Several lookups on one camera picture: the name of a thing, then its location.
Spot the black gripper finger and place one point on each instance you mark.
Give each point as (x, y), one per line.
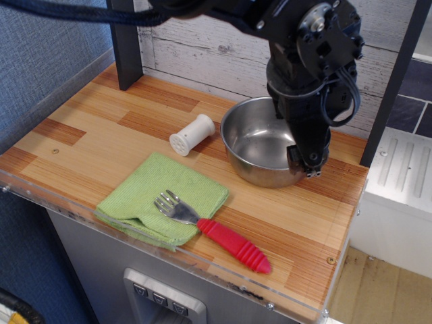
(311, 168)
(280, 107)

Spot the dark right frame post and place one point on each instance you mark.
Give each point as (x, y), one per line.
(411, 37)

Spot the yellow black object on floor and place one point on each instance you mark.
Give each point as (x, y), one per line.
(15, 310)

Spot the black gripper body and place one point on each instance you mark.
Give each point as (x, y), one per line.
(313, 110)

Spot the red handled metal fork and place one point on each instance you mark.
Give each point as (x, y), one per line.
(242, 249)

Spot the dark frame post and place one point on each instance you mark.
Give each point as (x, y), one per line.
(411, 37)
(127, 53)

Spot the dark left frame post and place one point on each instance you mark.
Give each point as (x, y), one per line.
(127, 53)

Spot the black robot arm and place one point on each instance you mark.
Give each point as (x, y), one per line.
(311, 73)

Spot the white grooved side cabinet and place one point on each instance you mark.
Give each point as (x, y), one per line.
(394, 218)

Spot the clear acrylic edge guard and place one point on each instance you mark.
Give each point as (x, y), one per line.
(302, 229)

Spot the white plastic spool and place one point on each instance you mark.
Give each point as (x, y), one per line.
(192, 135)

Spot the stainless steel bowl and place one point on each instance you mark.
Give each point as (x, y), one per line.
(256, 143)

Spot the silver button control panel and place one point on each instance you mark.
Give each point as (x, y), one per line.
(155, 302)

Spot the green folded cloth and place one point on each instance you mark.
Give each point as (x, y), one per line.
(130, 207)

